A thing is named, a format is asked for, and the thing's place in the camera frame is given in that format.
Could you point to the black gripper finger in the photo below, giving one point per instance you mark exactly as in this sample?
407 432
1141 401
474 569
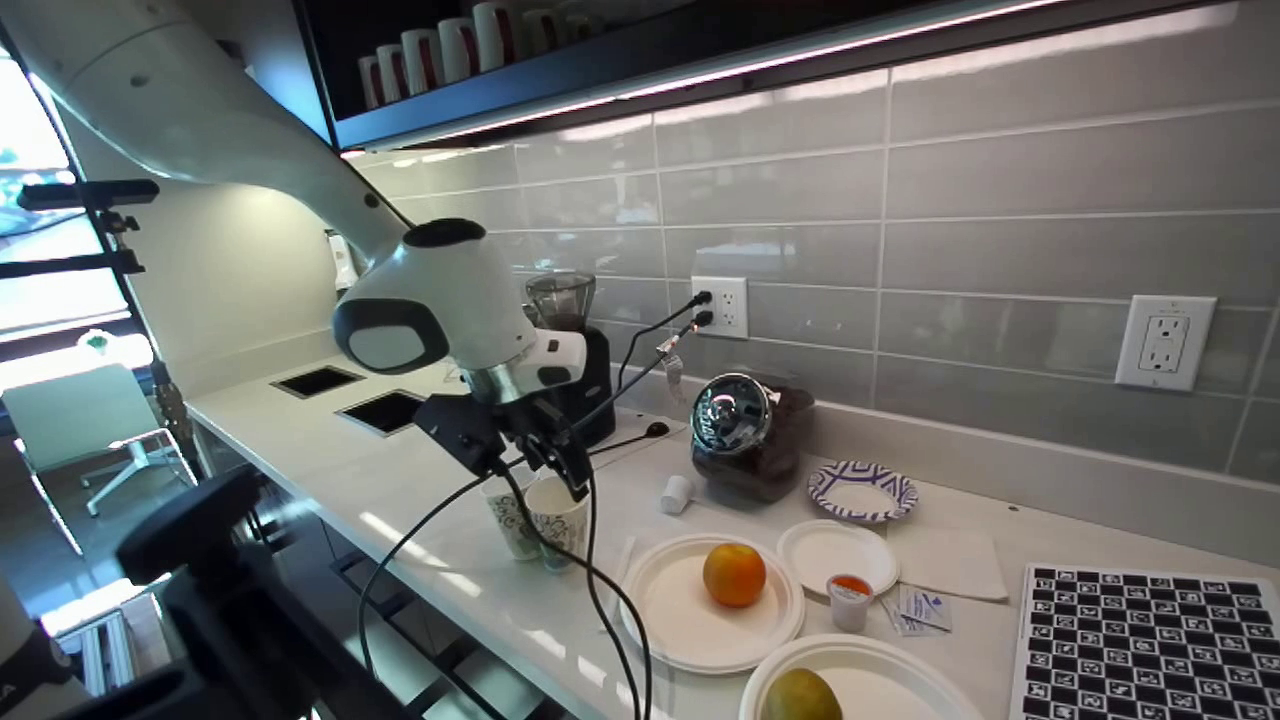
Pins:
555 474
580 470

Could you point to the white empty wall outlet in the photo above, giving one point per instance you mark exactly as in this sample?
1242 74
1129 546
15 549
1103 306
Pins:
1167 347

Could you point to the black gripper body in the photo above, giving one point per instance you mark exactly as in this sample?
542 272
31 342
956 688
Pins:
480 431

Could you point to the white outlet with plugs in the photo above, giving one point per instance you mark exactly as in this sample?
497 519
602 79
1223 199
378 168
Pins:
728 292

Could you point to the small white cylinder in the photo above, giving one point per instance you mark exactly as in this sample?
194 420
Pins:
679 494

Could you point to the small sauce packet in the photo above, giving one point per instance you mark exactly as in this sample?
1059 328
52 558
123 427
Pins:
926 611

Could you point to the black white checkerboard sheet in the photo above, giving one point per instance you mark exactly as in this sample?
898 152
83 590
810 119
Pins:
1145 645

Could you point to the white paper napkin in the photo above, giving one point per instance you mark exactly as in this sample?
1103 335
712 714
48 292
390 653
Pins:
954 561

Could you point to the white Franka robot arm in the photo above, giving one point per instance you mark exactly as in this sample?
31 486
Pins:
440 285

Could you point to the black coffee grinder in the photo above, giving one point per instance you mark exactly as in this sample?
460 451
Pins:
562 302

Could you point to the black tripod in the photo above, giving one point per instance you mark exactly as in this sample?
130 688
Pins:
65 261

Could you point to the large white paper plate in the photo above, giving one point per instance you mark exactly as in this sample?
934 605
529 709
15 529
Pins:
682 622

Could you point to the black long spoon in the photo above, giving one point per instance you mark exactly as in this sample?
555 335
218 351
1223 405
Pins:
633 439

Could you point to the white plastic knife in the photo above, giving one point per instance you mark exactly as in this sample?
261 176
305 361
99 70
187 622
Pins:
623 581

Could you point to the black camera bar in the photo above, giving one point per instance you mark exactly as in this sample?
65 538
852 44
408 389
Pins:
83 193

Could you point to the orange fruit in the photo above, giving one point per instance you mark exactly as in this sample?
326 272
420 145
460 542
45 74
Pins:
732 576

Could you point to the white paper bowl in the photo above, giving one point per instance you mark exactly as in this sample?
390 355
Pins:
892 686

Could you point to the large black camera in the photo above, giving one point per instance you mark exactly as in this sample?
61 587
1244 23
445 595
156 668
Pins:
187 522

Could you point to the white office chair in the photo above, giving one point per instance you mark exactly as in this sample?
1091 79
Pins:
83 414

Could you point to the small cup red sauce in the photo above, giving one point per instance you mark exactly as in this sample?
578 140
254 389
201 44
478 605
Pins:
848 605

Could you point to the black wall shelf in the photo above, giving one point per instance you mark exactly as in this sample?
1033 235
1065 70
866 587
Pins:
602 74

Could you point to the yellow green fruit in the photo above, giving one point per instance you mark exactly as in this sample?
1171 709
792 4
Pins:
803 696

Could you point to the black camera stand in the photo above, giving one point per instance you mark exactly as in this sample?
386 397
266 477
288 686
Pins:
254 653

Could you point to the blue patterned paper plate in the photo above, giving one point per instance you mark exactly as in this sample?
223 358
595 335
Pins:
862 499

